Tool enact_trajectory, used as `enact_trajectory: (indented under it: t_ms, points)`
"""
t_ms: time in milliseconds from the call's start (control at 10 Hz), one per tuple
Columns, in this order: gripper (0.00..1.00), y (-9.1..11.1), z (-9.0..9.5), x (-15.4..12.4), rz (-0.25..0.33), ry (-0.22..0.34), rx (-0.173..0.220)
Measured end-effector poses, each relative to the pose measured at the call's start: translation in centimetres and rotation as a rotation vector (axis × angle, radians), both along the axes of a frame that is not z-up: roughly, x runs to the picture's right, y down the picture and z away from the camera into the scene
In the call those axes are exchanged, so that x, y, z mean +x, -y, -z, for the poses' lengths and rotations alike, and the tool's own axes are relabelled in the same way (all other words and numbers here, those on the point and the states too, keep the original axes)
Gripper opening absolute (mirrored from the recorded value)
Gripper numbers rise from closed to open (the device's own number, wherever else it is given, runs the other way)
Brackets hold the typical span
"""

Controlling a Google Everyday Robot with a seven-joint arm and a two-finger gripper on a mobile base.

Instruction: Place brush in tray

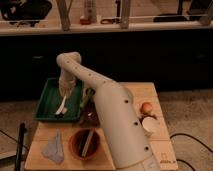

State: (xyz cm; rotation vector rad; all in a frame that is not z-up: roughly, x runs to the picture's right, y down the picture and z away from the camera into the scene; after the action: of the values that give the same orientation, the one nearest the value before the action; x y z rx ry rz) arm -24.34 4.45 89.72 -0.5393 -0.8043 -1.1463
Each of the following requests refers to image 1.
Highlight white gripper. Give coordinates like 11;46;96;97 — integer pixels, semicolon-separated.
59;69;76;97

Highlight white brush black bristles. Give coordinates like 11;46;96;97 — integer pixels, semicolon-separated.
55;97;67;118

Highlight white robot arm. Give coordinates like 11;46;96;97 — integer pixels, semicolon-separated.
56;52;161;171

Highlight green plastic tray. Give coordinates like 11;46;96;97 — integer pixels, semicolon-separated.
34;78;83;122

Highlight dark brown bottle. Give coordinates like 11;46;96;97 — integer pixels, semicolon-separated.
80;102;100;127

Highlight utensil in brown bowl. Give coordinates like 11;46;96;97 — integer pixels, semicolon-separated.
78;130;94;157

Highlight brown round bowl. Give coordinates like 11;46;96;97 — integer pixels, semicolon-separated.
68;129;100;161

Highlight grey crumpled cloth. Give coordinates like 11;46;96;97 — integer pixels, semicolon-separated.
42;133;64;164

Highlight red yellow apple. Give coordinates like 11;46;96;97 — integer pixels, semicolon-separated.
140;102;153;114

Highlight black office chair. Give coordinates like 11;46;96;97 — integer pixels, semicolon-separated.
0;0;52;27

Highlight black pole left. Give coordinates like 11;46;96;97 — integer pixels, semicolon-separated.
14;123;26;171

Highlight white cup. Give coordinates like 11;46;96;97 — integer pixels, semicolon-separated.
142;117;159;136

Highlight black cable right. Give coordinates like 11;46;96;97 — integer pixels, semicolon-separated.
169;132;213;171

